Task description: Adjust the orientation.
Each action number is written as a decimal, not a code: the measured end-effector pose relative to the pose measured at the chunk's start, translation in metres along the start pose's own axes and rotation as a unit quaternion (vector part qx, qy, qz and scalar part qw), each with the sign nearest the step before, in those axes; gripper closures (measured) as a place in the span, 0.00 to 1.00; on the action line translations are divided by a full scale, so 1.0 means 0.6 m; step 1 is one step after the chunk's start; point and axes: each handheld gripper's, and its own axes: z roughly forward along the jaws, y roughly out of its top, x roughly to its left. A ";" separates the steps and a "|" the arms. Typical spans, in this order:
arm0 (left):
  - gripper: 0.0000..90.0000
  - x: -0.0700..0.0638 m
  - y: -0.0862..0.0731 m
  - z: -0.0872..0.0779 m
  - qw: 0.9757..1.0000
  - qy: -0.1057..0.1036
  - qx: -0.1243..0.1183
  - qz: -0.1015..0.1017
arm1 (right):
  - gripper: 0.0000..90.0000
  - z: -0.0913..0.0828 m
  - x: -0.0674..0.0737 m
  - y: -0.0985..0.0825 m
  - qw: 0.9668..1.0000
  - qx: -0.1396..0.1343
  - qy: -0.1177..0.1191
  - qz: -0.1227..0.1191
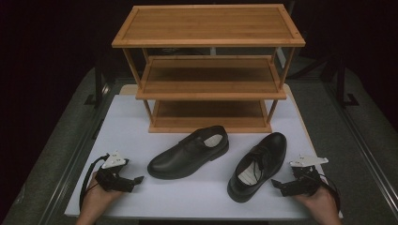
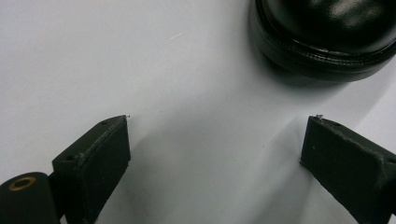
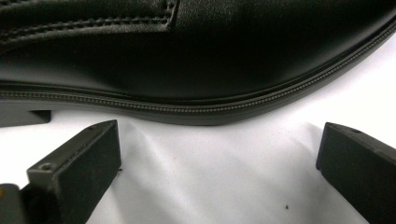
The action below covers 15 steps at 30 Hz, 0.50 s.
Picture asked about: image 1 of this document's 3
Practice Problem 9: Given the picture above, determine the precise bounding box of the person's left hand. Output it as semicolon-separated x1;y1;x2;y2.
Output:
79;172;124;221

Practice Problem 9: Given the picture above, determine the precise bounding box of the black metal stand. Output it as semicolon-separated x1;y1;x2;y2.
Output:
335;55;360;109
84;57;111;110

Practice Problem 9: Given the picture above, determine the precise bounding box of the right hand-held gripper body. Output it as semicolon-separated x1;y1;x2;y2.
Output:
289;154;329;197

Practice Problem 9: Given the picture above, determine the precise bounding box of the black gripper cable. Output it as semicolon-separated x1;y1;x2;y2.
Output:
79;153;111;211
318;172;342;214

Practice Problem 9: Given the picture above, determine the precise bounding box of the black leather shoe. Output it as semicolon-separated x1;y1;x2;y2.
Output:
226;131;288;203
146;125;230;181

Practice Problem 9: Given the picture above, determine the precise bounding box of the metal frame rail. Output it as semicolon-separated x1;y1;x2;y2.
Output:
38;82;121;225
322;82;398;217

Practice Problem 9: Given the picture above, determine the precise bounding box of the three-tier wooden shoe rack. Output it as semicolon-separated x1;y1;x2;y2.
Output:
111;3;306;134

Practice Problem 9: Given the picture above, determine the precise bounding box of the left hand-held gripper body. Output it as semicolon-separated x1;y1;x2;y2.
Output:
94;150;130;193

